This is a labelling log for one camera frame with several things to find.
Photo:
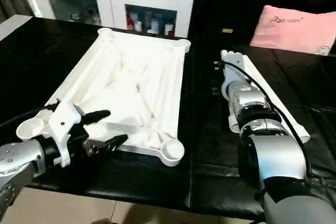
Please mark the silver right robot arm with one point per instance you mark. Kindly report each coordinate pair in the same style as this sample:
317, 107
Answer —
268, 150

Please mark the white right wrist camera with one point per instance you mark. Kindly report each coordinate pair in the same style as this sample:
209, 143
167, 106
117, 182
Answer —
235, 69

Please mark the black work mat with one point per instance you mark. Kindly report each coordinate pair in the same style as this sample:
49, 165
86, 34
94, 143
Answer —
210, 171

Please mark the white plastic table top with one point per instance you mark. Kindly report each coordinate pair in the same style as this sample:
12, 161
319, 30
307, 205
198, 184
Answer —
136, 87

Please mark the pink pillow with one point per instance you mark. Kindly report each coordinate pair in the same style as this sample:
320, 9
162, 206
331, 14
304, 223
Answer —
294, 27

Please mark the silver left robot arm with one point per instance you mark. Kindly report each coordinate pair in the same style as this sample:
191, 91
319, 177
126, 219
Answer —
18, 158

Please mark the small yellow label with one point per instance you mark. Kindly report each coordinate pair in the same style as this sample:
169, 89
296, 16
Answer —
227, 30

